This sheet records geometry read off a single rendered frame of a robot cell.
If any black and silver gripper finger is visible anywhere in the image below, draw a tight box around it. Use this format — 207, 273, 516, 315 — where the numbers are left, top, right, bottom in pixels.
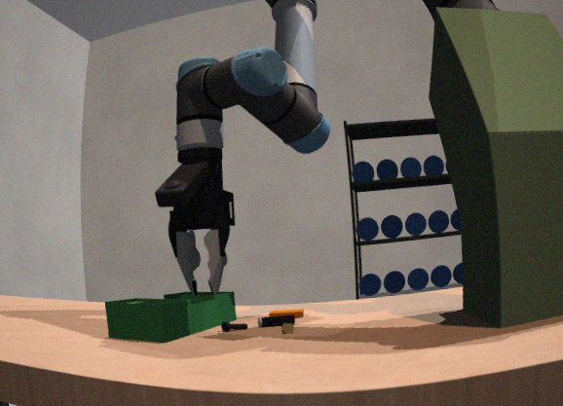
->
169, 211, 201, 295
204, 206, 230, 295

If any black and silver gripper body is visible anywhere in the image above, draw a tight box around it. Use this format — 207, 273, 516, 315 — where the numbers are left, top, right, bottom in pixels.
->
173, 147, 235, 231

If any green rack of bins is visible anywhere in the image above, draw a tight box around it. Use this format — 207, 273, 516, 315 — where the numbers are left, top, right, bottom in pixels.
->
105, 292, 237, 343

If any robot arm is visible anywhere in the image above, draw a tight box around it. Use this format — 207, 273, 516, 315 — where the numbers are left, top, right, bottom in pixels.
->
155, 0, 330, 207

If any black battery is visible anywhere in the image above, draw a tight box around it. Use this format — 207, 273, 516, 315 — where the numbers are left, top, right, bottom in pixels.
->
258, 314, 295, 327

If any black bolt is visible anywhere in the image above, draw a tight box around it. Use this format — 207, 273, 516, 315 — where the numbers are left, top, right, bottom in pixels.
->
221, 322, 247, 332

